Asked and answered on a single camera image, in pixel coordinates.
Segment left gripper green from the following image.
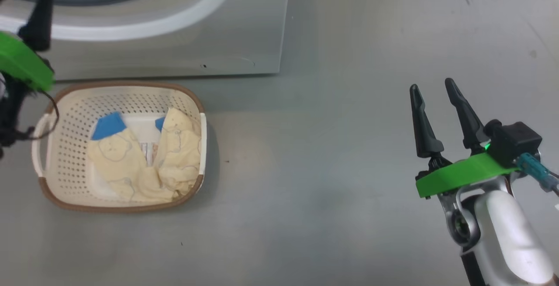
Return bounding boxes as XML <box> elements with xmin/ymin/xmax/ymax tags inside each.
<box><xmin>0</xmin><ymin>0</ymin><xmax>56</xmax><ymax>93</ymax></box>

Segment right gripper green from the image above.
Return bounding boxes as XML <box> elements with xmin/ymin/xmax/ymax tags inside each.
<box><xmin>409</xmin><ymin>78</ymin><xmax>524</xmax><ymax>199</ymax></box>

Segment cream bear-print garment blue cuffs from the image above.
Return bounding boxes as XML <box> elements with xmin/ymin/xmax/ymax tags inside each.
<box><xmin>86</xmin><ymin>107</ymin><xmax>202</xmax><ymax>203</ymax></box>

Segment cream perforated laundry basket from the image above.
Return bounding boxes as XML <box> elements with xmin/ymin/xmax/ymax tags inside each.
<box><xmin>31</xmin><ymin>81</ymin><xmax>207</xmax><ymax>213</ymax></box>

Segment white front-load washing machine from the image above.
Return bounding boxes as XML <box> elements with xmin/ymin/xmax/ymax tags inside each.
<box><xmin>0</xmin><ymin>0</ymin><xmax>292</xmax><ymax>81</ymax></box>

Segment right camera cable teal plug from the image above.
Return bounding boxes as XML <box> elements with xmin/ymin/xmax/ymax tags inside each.
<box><xmin>515</xmin><ymin>153</ymin><xmax>559</xmax><ymax>195</ymax></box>

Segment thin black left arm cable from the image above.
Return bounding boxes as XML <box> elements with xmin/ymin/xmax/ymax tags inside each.
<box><xmin>25</xmin><ymin>90</ymin><xmax>60</xmax><ymax>141</ymax></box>

